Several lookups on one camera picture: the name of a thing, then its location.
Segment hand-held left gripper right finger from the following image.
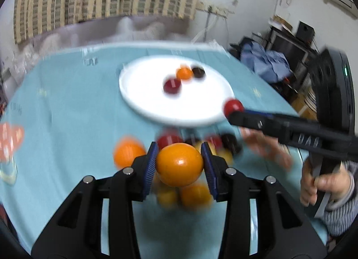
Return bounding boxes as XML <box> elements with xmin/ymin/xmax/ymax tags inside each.
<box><xmin>200</xmin><ymin>141</ymin><xmax>328</xmax><ymax>259</ymax></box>

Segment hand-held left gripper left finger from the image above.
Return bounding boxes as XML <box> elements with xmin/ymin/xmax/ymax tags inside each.
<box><xmin>31</xmin><ymin>141</ymin><xmax>159</xmax><ymax>259</ymax></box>

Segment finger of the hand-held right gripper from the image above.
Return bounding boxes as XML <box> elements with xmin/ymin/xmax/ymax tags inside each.
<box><xmin>243</xmin><ymin>109</ymin><xmax>320</xmax><ymax>125</ymax></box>
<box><xmin>228</xmin><ymin>111</ymin><xmax>283</xmax><ymax>144</ymax></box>

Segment small yellow fruit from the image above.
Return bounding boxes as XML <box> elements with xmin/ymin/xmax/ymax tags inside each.
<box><xmin>215</xmin><ymin>148</ymin><xmax>234</xmax><ymax>164</ymax></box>

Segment red cherry tomato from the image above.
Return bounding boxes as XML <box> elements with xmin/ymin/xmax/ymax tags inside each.
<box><xmin>224</xmin><ymin>99</ymin><xmax>244</xmax><ymax>118</ymax></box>

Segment large orange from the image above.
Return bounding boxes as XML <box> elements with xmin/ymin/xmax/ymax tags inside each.
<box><xmin>156</xmin><ymin>143</ymin><xmax>204</xmax><ymax>187</ymax></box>

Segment dark purple plum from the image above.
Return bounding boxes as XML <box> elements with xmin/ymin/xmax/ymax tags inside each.
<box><xmin>221</xmin><ymin>134</ymin><xmax>242</xmax><ymax>156</ymax></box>
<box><xmin>191</xmin><ymin>66</ymin><xmax>206</xmax><ymax>79</ymax></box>

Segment large red plum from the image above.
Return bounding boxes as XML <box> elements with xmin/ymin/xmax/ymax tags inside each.
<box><xmin>157</xmin><ymin>134</ymin><xmax>183</xmax><ymax>150</ymax></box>

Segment small red fruit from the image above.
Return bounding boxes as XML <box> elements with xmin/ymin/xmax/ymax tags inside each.
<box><xmin>205</xmin><ymin>134</ymin><xmax>223</xmax><ymax>150</ymax></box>

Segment white plate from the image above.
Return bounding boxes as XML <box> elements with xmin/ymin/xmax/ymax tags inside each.
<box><xmin>119</xmin><ymin>55</ymin><xmax>235</xmax><ymax>127</ymax></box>

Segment person's right forearm striped sleeve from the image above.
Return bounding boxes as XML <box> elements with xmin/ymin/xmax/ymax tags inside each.
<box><xmin>322</xmin><ymin>161</ymin><xmax>358</xmax><ymax>237</ymax></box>

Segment person's right hand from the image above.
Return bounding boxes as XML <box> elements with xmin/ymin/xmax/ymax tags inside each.
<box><xmin>300</xmin><ymin>160</ymin><xmax>353</xmax><ymax>207</ymax></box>

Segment black television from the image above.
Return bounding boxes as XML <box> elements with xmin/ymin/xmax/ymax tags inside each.
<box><xmin>270</xmin><ymin>28</ymin><xmax>316</xmax><ymax>72</ymax></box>

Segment black speaker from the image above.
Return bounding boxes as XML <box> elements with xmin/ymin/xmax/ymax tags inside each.
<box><xmin>296</xmin><ymin>21</ymin><xmax>315</xmax><ymax>41</ymax></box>

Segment blue clothes pile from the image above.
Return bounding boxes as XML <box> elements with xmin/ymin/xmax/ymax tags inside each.
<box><xmin>241</xmin><ymin>42</ymin><xmax>294</xmax><ymax>83</ymax></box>

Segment dark red plum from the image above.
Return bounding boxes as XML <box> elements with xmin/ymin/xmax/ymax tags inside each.
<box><xmin>163</xmin><ymin>78</ymin><xmax>182</xmax><ymax>95</ymax></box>

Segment cardboard box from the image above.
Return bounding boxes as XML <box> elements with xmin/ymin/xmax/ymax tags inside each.
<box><xmin>268</xmin><ymin>15</ymin><xmax>293</xmax><ymax>31</ymax></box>

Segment small orange tangerine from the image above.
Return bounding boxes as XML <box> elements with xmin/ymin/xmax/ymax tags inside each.
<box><xmin>176</xmin><ymin>67</ymin><xmax>193</xmax><ymax>81</ymax></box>

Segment teal printed tablecloth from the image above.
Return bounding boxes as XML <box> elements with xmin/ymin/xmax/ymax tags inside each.
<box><xmin>0</xmin><ymin>42</ymin><xmax>328</xmax><ymax>259</ymax></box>

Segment white power strip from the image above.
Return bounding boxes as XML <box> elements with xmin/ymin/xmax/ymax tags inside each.
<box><xmin>196</xmin><ymin>1</ymin><xmax>235</xmax><ymax>19</ymax></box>

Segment clear plastic bags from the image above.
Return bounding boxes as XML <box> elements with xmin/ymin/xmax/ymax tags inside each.
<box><xmin>28</xmin><ymin>15</ymin><xmax>193</xmax><ymax>52</ymax></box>

